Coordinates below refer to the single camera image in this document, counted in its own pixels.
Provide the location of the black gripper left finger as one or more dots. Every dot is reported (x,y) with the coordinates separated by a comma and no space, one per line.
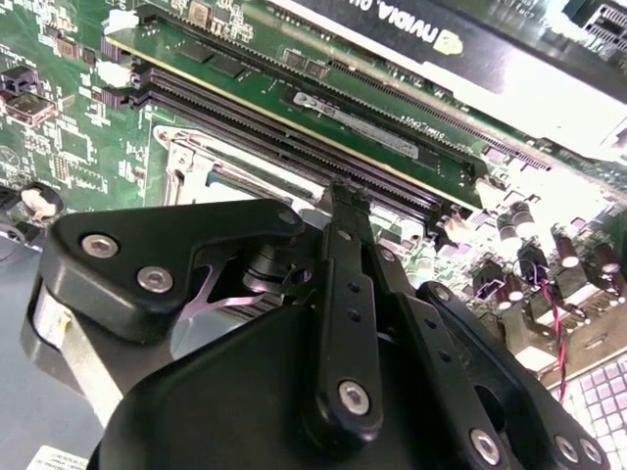
(122,254)

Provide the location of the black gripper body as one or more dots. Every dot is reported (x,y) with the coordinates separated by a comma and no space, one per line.
(220,416)

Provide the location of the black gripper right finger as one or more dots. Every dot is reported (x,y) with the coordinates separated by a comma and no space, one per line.
(426,338)

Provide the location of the silver CPU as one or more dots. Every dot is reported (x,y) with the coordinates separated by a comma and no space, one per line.
(255,188)

